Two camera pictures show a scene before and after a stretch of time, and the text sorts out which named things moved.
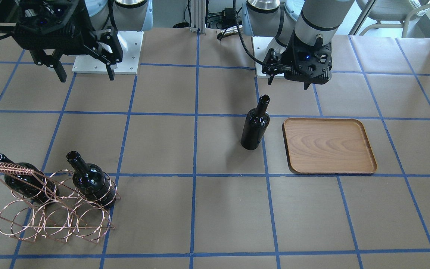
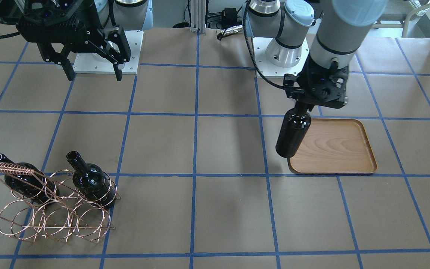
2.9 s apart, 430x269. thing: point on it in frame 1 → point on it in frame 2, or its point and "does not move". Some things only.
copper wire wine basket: x=55 y=205 does not move
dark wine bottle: x=256 y=122 → x=297 y=123
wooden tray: x=328 y=146 does not move
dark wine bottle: x=36 y=186 does not move
